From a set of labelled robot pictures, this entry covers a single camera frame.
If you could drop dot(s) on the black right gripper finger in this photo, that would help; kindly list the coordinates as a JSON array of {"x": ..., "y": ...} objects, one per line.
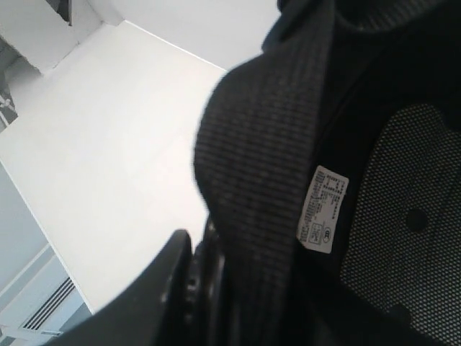
[{"x": 149, "y": 312}]

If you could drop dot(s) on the black helmet with tinted visor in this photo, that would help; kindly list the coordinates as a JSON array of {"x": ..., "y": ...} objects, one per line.
[{"x": 330, "y": 168}]

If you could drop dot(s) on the white ceiling air vent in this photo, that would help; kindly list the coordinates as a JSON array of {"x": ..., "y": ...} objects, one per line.
[{"x": 36, "y": 320}]

